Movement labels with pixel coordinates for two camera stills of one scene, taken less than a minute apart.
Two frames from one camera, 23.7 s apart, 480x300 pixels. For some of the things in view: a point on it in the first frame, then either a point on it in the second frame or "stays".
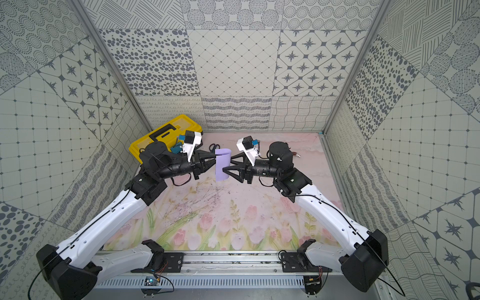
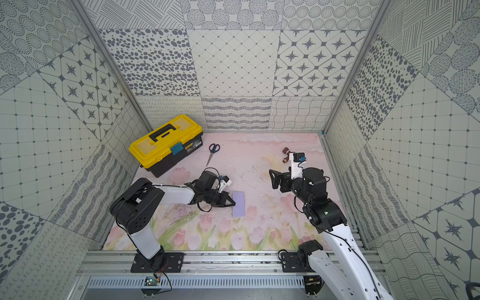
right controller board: (312, 284) stays
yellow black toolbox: (167, 136) stays
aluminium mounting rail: (195, 263) stays
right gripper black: (243, 174) → (286, 178)
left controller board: (150, 287) stays
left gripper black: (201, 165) → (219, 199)
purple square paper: (222, 160) → (239, 209)
